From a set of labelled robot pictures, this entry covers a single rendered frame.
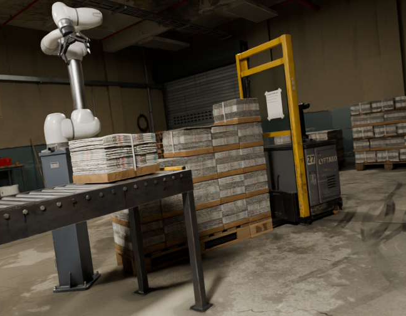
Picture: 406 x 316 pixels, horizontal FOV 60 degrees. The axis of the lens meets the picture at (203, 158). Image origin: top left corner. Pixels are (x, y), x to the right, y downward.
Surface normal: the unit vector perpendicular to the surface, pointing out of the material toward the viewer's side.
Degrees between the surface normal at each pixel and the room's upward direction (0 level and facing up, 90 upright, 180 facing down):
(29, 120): 90
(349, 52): 90
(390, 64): 90
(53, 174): 90
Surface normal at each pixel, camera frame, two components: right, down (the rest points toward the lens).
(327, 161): 0.55, -0.02
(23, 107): 0.77, -0.06
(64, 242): -0.09, 0.07
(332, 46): -0.62, 0.11
